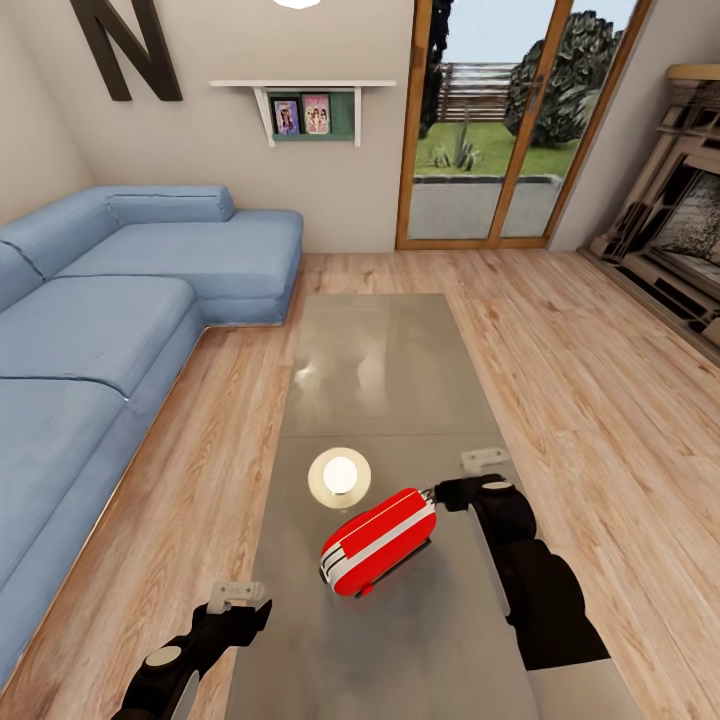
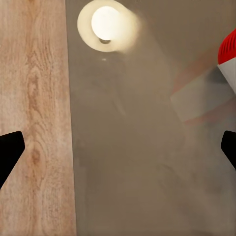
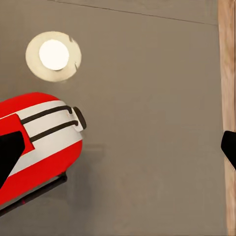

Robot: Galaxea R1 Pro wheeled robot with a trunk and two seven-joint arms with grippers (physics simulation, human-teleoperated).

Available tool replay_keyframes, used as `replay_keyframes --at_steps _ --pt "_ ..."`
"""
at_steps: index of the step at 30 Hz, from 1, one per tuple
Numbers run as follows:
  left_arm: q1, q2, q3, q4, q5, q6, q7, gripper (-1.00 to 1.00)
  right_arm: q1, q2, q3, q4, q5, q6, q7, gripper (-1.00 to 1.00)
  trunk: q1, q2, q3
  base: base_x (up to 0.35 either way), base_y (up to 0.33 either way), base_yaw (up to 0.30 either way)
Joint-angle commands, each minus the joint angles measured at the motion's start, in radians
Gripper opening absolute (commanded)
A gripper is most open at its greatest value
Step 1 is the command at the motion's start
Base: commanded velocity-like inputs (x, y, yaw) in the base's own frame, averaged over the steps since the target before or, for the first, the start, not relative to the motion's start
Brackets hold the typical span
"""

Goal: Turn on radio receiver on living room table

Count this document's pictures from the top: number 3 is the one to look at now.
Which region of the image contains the radio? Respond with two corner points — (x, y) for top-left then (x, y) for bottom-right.
(0, 92), (87, 216)

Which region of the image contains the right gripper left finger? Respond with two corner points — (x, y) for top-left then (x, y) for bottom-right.
(0, 131), (25, 189)

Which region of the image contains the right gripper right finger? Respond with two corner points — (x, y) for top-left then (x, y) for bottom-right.
(221, 130), (236, 169)

